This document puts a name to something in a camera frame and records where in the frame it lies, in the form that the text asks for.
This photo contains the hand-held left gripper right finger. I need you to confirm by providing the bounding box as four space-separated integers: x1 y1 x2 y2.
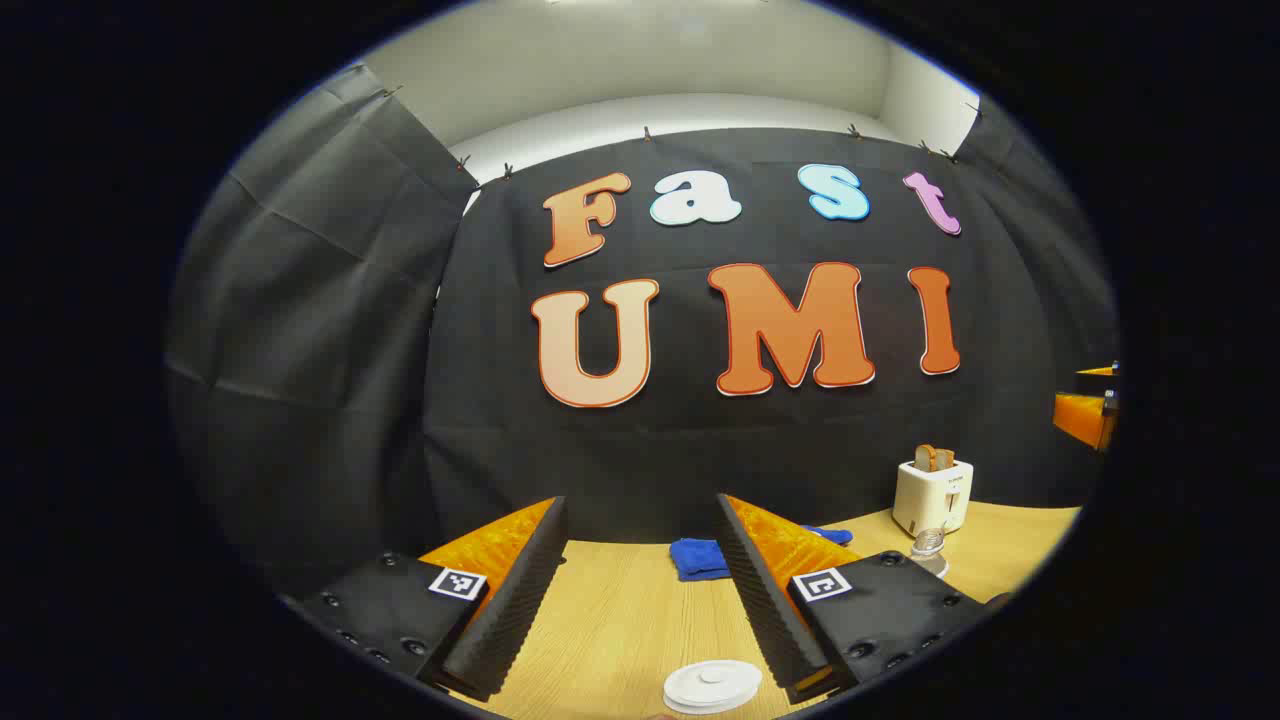
713 493 1011 706

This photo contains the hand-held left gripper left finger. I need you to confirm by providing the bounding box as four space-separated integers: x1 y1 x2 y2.
285 495 571 703

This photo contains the clear water bottle white label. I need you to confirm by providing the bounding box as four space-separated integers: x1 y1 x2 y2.
908 527 951 581

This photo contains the blue cloth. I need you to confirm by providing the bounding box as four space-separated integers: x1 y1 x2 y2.
669 525 854 582

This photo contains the black backdrop cloth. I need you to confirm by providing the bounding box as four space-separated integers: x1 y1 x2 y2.
165 65 481 601
425 95 1119 546

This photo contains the cream toaster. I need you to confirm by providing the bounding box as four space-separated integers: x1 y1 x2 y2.
892 458 975 538

